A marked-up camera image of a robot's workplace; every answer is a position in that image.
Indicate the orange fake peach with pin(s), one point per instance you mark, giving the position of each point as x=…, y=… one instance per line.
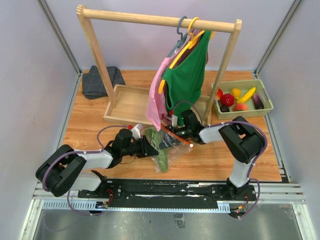
x=239, y=107

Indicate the yellow fake lemon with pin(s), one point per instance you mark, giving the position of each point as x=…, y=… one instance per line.
x=236, y=93

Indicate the yellow clothes hanger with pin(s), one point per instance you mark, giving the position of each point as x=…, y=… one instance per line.
x=189, y=45

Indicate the green sleeveless shirt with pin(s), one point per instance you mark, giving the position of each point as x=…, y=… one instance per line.
x=184, y=82

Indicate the dark purple fake eggplant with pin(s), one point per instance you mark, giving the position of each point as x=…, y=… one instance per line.
x=257, y=102

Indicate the pink shirt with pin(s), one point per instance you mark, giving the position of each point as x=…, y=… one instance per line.
x=156, y=110

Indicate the green fake lettuce leaf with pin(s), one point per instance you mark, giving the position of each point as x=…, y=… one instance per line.
x=157, y=141

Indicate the yellow fake banana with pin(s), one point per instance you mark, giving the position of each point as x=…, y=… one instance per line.
x=246, y=96

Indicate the dark grey folded cloth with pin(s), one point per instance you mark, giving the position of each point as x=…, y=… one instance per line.
x=92, y=84

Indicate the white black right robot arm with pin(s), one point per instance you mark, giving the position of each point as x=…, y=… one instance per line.
x=245, y=141

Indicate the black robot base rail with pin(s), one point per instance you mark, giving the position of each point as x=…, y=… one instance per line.
x=168, y=194

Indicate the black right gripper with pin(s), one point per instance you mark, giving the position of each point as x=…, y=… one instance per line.
x=172, y=129

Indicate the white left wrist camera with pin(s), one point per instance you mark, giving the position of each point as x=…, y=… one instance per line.
x=136, y=131

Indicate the red fake chili pepper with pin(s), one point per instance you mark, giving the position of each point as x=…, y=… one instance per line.
x=219, y=94

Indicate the clear zip top bag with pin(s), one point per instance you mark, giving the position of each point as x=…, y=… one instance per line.
x=175, y=150

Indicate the small dark fake plum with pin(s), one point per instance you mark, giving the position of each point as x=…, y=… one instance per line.
x=224, y=109

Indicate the red fake apple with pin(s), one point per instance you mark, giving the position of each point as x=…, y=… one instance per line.
x=227, y=100

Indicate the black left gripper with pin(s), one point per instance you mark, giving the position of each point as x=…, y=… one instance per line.
x=145, y=150

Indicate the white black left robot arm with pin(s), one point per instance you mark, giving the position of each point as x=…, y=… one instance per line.
x=69, y=169

